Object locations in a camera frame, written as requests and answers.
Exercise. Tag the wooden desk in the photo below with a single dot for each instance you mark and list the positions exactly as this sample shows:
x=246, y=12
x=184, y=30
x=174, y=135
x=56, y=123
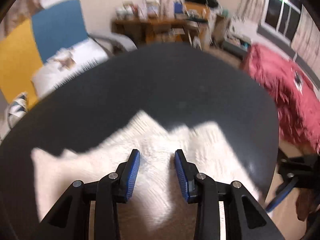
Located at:
x=147, y=31

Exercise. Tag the stack of boxes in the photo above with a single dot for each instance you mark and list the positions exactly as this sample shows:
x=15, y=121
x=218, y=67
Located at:
x=152, y=8

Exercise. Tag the low white shelf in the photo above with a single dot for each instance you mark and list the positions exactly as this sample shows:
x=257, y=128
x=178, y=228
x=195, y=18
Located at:
x=237, y=45

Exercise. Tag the grey yellow blue sofa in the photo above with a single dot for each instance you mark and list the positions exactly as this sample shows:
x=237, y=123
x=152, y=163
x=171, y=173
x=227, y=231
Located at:
x=34, y=41

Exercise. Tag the person right hand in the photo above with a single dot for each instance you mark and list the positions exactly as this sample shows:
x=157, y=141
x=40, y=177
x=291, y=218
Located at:
x=305, y=204

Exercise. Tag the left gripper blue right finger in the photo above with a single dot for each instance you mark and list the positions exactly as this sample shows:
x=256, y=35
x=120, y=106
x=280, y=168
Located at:
x=186, y=173

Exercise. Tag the cream knit sweater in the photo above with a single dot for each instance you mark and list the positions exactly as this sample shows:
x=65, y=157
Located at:
x=156, y=209

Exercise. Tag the red ruffled quilt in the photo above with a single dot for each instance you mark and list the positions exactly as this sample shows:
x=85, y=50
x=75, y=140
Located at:
x=292, y=92

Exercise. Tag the right floral curtain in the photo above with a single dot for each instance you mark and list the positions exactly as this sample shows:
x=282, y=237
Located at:
x=251, y=10

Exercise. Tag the blue bag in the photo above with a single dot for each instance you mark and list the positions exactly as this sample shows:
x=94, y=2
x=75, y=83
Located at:
x=178, y=7

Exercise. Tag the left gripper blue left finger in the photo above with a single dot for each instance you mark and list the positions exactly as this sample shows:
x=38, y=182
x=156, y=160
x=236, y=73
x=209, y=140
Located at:
x=127, y=175

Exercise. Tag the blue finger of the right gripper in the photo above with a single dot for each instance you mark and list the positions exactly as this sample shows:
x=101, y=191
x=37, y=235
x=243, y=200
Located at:
x=281, y=193

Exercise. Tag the white deer print pillow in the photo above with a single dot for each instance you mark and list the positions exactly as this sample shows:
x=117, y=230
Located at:
x=66, y=64

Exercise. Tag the geometric pattern pillow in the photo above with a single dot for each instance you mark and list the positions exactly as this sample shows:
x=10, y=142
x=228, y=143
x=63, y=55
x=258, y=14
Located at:
x=17, y=109

